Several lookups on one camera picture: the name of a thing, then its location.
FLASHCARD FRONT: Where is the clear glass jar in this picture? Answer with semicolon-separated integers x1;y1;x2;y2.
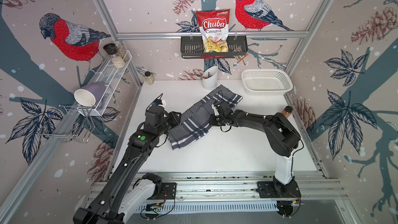
115;41;129;62

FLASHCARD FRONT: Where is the black wire wall basket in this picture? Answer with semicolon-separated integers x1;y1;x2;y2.
180;36;248;59

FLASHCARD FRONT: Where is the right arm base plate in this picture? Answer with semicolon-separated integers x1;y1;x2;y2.
256;179;302;199

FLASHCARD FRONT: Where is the white utensil holder cup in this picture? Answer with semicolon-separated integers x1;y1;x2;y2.
202;66;218;90

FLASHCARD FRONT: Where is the black lid spice jar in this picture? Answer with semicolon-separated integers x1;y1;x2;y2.
103;43;125;69

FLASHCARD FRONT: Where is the brown spice bottle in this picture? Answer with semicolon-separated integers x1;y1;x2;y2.
282;105;293;118

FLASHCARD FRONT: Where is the red handled brush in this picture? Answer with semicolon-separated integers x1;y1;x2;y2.
233;54;248;66

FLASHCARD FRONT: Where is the white perforated plastic basket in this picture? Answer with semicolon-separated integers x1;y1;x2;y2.
241;69;293;96

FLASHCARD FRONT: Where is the grey plaid pillowcase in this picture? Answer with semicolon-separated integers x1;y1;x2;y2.
168;85;243;150

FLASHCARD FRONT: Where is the purple white cup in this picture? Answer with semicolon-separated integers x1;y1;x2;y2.
74;83;106;107

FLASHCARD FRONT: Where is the wire cup holder rack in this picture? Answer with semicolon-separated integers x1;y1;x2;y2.
36;104;95;144

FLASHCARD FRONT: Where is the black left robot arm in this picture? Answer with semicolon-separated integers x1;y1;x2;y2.
73;105;181;224

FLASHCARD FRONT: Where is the white wire wall shelf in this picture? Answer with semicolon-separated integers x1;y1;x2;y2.
81;51;132;116

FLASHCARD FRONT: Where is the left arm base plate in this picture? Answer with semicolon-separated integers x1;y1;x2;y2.
149;183;177;200

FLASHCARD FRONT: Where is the small yellow spice jar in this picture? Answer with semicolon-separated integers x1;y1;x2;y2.
144;71;154;85

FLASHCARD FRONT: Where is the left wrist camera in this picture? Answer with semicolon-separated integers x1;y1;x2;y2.
152;99;166;107

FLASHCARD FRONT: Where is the red Chuba chips bag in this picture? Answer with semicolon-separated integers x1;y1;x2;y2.
196;9;230;53

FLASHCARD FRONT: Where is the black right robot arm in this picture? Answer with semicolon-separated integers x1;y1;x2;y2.
210;101;301;186

